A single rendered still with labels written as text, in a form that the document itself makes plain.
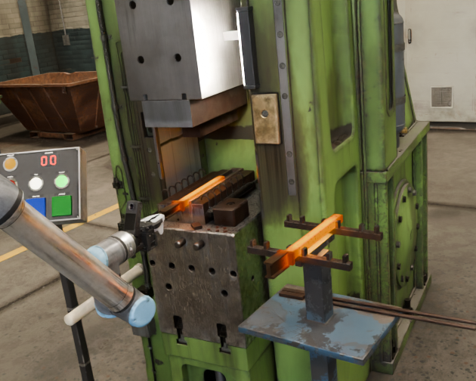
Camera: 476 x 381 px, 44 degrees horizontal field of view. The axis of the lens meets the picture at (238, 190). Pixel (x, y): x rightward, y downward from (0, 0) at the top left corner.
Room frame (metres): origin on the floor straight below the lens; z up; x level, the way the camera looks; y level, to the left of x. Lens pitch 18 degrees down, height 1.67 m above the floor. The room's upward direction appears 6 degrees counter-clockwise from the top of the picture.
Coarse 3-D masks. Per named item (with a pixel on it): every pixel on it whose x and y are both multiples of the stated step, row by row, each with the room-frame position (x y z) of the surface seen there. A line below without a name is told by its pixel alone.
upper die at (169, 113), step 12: (216, 96) 2.15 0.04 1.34; (228, 96) 2.23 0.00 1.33; (240, 96) 2.31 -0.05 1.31; (144, 108) 2.08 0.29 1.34; (156, 108) 2.06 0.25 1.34; (168, 108) 2.03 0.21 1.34; (180, 108) 2.01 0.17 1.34; (192, 108) 2.00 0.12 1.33; (204, 108) 2.07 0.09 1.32; (216, 108) 2.14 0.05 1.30; (228, 108) 2.22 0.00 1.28; (144, 120) 2.09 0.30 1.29; (156, 120) 2.06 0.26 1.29; (168, 120) 2.04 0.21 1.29; (180, 120) 2.01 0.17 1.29; (192, 120) 1.99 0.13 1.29; (204, 120) 2.06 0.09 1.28
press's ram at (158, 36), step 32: (128, 0) 2.08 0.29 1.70; (160, 0) 2.02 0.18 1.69; (192, 0) 1.98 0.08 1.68; (224, 0) 2.17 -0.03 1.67; (128, 32) 2.09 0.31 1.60; (160, 32) 2.03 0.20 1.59; (192, 32) 1.97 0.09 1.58; (224, 32) 2.13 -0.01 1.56; (128, 64) 2.10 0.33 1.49; (160, 64) 2.04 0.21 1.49; (192, 64) 1.98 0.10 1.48; (224, 64) 2.12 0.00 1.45; (160, 96) 2.05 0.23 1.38; (192, 96) 1.98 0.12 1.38
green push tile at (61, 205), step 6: (54, 198) 2.12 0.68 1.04; (60, 198) 2.11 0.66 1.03; (66, 198) 2.11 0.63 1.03; (54, 204) 2.10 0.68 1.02; (60, 204) 2.10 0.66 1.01; (66, 204) 2.10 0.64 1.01; (54, 210) 2.09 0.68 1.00; (60, 210) 2.09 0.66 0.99; (66, 210) 2.09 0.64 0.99; (54, 216) 2.09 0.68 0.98
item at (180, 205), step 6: (216, 180) 2.22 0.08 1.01; (204, 186) 2.16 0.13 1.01; (210, 186) 2.17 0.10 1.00; (192, 192) 2.10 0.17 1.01; (198, 192) 2.09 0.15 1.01; (186, 198) 2.03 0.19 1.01; (192, 198) 2.05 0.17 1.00; (174, 204) 1.97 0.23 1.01; (180, 204) 1.98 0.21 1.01; (186, 204) 2.01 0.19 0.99; (162, 210) 1.91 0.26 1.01; (168, 210) 1.92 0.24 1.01; (174, 210) 1.96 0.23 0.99; (180, 210) 1.97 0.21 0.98; (168, 216) 1.91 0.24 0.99
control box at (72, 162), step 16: (0, 160) 2.22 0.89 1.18; (16, 160) 2.21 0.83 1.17; (32, 160) 2.21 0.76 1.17; (48, 160) 2.20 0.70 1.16; (64, 160) 2.19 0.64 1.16; (80, 160) 2.19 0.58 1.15; (16, 176) 2.18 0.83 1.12; (32, 176) 2.17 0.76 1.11; (48, 176) 2.17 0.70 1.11; (80, 176) 2.16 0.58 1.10; (32, 192) 2.14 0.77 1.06; (48, 192) 2.14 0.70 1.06; (64, 192) 2.13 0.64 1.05; (80, 192) 2.13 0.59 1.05; (48, 208) 2.11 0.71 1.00; (80, 208) 2.10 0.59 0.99; (64, 224) 2.14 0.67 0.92
